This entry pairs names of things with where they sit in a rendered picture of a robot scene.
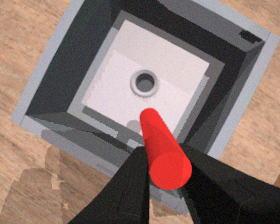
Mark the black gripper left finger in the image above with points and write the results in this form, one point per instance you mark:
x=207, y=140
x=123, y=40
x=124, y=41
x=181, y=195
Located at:
x=125, y=199

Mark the grey open square box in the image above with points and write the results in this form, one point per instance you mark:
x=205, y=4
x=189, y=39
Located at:
x=238, y=51

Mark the red peg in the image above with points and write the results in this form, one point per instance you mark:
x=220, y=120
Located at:
x=168, y=166

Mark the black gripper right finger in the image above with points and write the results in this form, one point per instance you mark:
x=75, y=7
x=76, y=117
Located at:
x=219, y=194

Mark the white square plate with hole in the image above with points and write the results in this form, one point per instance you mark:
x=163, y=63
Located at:
x=139, y=54

